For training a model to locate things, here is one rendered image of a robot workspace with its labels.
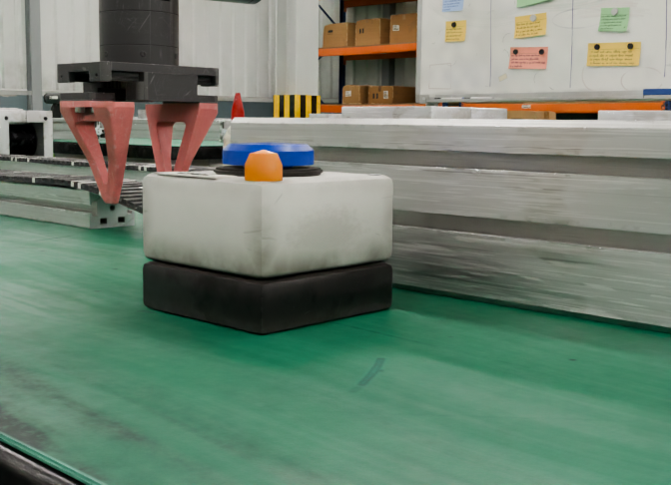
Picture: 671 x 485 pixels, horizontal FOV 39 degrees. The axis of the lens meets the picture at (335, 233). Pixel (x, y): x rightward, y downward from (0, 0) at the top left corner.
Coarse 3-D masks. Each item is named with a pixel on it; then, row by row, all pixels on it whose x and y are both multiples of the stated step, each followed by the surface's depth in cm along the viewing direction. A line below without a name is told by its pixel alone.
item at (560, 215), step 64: (256, 128) 54; (320, 128) 50; (384, 128) 47; (448, 128) 45; (512, 128) 42; (576, 128) 40; (640, 128) 38; (448, 192) 45; (512, 192) 42; (576, 192) 40; (640, 192) 38; (448, 256) 45; (512, 256) 43; (576, 256) 40; (640, 256) 38; (640, 320) 39
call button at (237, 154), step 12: (240, 144) 40; (252, 144) 40; (264, 144) 40; (276, 144) 40; (288, 144) 40; (300, 144) 41; (228, 156) 40; (240, 156) 40; (288, 156) 40; (300, 156) 40; (312, 156) 41; (288, 168) 41
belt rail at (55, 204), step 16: (0, 192) 81; (16, 192) 79; (32, 192) 78; (48, 192) 76; (64, 192) 74; (80, 192) 73; (0, 208) 82; (16, 208) 80; (32, 208) 78; (48, 208) 76; (64, 208) 76; (80, 208) 74; (96, 208) 72; (112, 208) 74; (64, 224) 75; (80, 224) 73; (96, 224) 72; (112, 224) 73; (128, 224) 74
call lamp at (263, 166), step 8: (256, 152) 37; (264, 152) 37; (272, 152) 37; (248, 160) 37; (256, 160) 37; (264, 160) 37; (272, 160) 37; (280, 160) 37; (248, 168) 37; (256, 168) 37; (264, 168) 37; (272, 168) 37; (280, 168) 37; (248, 176) 37; (256, 176) 37; (264, 176) 37; (272, 176) 37; (280, 176) 37
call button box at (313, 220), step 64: (192, 192) 39; (256, 192) 36; (320, 192) 38; (384, 192) 41; (192, 256) 39; (256, 256) 37; (320, 256) 39; (384, 256) 42; (256, 320) 37; (320, 320) 39
